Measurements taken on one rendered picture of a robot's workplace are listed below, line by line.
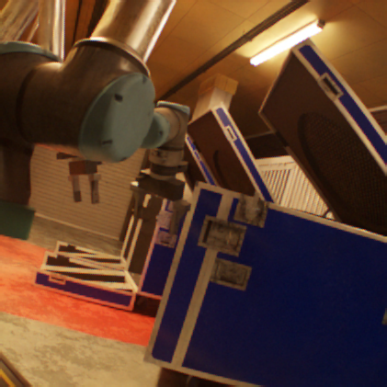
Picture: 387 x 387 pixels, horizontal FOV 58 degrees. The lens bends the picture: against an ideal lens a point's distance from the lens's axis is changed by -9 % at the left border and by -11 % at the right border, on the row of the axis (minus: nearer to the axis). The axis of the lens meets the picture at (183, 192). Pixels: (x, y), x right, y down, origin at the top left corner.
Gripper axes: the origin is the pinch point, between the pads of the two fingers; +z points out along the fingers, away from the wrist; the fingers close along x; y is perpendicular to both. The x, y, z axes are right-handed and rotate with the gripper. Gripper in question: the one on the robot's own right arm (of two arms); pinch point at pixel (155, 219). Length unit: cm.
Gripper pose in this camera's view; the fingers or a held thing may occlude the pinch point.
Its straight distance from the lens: 112.1
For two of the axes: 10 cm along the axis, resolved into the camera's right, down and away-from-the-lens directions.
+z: -1.7, 9.3, 3.3
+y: -5.6, 1.8, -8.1
